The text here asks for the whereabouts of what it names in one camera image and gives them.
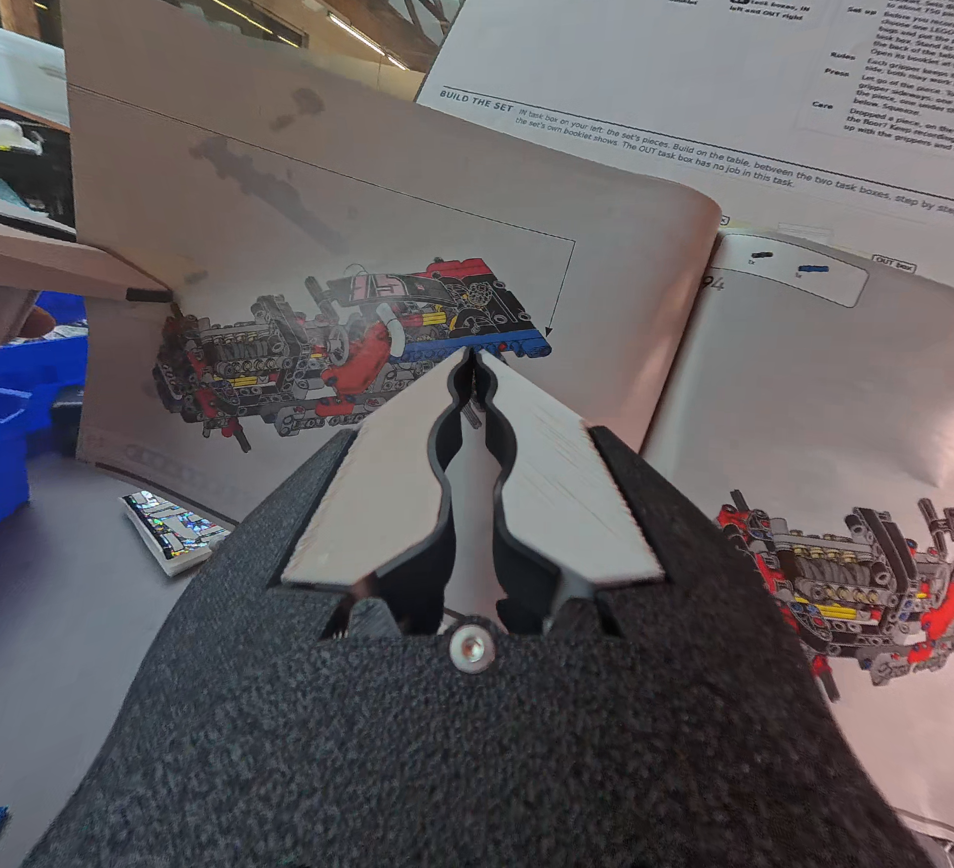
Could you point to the toy building instruction booklet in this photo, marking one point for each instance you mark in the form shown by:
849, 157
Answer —
447, 212

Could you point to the grey desk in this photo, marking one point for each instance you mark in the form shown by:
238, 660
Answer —
74, 659

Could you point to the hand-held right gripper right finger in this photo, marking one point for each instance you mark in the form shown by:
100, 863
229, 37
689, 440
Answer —
574, 510

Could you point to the white printed task sheet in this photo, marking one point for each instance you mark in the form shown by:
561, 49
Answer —
708, 63

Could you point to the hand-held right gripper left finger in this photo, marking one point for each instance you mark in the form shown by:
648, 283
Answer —
373, 510

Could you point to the holographic sticker sheet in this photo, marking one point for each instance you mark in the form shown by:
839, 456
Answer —
175, 532

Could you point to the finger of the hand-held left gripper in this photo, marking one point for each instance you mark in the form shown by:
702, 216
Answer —
59, 260

